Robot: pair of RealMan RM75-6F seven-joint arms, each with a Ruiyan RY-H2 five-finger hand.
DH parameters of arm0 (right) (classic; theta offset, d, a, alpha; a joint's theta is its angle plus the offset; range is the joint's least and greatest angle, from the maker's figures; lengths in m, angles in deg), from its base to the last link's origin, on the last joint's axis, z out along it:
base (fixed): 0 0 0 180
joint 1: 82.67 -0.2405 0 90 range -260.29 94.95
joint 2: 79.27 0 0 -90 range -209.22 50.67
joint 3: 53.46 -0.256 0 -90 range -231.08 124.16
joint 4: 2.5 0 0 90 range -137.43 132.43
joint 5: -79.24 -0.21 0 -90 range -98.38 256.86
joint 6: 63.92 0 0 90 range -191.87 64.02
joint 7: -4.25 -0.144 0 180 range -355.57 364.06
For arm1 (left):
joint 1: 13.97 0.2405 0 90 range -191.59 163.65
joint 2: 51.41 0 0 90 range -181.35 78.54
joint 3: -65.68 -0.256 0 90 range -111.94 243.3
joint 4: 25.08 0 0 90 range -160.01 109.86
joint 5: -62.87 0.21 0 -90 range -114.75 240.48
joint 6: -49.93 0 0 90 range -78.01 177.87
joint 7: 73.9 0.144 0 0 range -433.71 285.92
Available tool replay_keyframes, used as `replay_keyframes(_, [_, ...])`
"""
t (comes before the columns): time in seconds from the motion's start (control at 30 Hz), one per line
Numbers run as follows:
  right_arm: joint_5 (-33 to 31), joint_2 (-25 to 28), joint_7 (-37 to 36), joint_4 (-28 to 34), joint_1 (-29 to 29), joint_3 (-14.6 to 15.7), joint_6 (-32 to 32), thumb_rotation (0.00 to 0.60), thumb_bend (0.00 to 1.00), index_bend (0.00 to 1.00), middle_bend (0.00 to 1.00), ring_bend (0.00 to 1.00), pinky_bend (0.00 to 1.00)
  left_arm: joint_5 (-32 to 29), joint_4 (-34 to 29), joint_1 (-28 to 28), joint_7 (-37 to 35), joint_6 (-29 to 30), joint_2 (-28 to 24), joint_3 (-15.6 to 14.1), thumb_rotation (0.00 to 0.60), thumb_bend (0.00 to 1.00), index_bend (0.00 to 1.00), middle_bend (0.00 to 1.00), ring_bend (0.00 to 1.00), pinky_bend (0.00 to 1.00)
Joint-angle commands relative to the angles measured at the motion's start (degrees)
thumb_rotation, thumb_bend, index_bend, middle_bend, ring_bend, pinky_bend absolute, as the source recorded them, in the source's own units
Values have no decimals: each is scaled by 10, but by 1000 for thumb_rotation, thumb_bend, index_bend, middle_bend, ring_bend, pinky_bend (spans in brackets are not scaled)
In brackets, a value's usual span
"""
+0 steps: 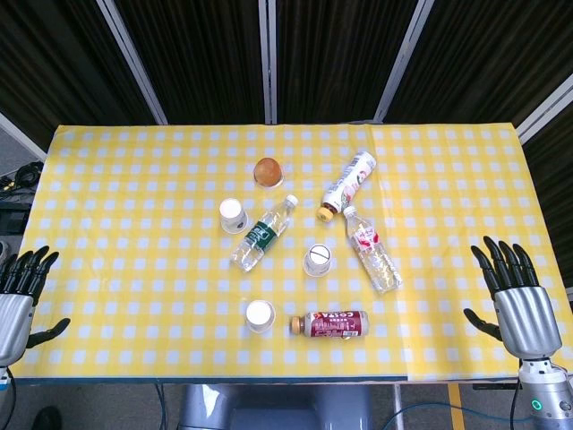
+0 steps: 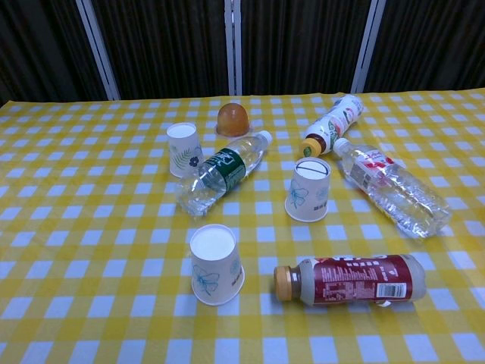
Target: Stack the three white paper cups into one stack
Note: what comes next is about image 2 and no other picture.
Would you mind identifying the paper cup with lined base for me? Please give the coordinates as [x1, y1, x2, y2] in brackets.
[284, 157, 330, 223]

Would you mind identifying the paper cup green leaf print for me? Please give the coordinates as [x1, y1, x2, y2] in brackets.
[167, 121, 204, 178]

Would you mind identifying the orange jelly cup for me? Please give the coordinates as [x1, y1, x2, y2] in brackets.
[214, 102, 252, 137]

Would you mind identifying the paper cup blue flower print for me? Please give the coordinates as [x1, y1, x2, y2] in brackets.
[189, 224, 246, 306]

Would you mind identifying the green label water bottle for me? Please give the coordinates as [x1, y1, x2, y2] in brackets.
[177, 130, 273, 217]

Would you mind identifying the white label yellow cap bottle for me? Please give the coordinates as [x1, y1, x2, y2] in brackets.
[299, 94, 365, 158]

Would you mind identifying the red label coffee bottle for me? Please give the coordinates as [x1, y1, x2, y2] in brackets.
[273, 253, 427, 307]

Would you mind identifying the dark partition panel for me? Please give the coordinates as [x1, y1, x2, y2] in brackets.
[0, 0, 108, 107]
[239, 0, 369, 96]
[90, 0, 233, 102]
[363, 0, 485, 94]

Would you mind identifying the red label water bottle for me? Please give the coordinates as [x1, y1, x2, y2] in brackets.
[332, 137, 453, 240]

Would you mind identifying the yellow checkered tablecloth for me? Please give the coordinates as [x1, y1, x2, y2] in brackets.
[0, 87, 485, 364]

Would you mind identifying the white partition post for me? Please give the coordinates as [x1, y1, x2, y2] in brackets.
[349, 0, 386, 94]
[74, 0, 121, 102]
[224, 0, 243, 96]

